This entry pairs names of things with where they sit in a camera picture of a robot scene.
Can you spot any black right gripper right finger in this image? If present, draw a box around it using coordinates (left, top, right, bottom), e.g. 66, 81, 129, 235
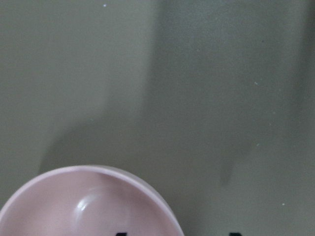
229, 232, 242, 236

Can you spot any small pink bowl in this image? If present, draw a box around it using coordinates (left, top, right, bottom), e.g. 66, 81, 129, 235
0, 166, 183, 236

